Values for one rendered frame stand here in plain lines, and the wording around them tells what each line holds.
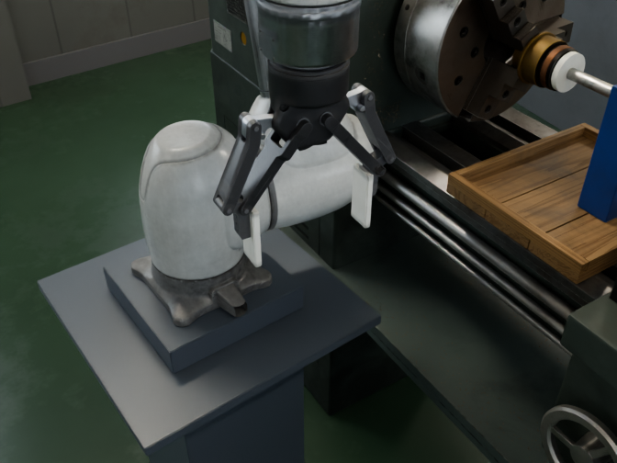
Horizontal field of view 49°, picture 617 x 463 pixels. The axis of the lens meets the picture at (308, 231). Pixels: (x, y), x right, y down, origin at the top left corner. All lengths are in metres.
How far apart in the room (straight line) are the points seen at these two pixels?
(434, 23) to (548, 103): 2.26
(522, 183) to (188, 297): 0.63
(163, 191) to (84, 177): 2.05
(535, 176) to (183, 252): 0.66
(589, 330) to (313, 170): 0.45
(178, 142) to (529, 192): 0.63
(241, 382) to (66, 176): 2.11
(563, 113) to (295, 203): 2.47
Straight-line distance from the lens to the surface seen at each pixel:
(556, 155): 1.40
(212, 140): 1.00
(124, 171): 3.03
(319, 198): 1.07
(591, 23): 3.23
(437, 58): 1.24
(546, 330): 1.25
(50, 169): 3.14
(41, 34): 3.89
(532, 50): 1.25
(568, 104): 3.38
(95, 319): 1.21
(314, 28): 0.58
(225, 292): 1.08
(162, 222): 1.02
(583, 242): 1.18
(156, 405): 1.06
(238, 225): 0.68
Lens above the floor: 1.56
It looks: 37 degrees down
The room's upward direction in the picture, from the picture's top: straight up
